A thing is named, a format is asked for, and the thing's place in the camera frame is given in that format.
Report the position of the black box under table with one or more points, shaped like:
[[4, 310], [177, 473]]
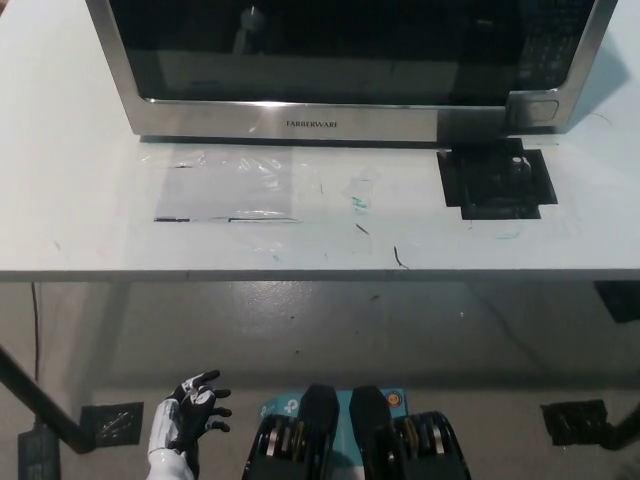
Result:
[[622, 300]]

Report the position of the small silver knob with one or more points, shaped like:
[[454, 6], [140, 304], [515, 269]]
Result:
[[519, 164]]

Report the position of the black table leg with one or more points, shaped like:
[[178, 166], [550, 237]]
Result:
[[45, 400], [627, 430]]

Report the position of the black tape patch with hole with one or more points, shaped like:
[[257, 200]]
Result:
[[455, 187]]

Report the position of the stainless steel microwave body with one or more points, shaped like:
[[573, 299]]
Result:
[[575, 75]]

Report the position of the clear plastic sheet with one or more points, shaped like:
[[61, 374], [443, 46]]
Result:
[[225, 187]]

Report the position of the stainless black glass microwave door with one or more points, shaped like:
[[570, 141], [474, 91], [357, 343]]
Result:
[[280, 122]]

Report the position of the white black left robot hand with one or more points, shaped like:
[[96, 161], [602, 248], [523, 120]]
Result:
[[187, 407]]

